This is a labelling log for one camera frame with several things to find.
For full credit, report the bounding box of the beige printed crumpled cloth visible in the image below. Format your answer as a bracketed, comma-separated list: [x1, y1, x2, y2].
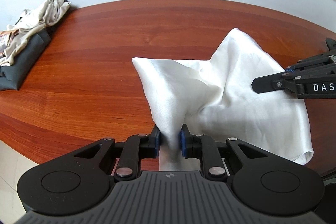
[0, 0, 71, 67]

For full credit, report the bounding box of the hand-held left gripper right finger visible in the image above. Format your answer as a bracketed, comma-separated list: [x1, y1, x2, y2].
[180, 124, 263, 182]

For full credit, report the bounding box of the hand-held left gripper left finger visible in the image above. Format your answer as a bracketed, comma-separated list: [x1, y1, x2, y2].
[73, 125, 161, 182]

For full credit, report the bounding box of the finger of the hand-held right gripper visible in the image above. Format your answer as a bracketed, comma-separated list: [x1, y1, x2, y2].
[251, 72, 302, 94]
[282, 38, 336, 75]

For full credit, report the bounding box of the dark grey folded cloth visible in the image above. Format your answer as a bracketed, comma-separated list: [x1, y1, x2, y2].
[0, 0, 78, 91]

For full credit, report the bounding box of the cream satin shirt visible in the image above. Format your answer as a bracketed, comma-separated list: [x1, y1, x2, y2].
[131, 28, 315, 172]

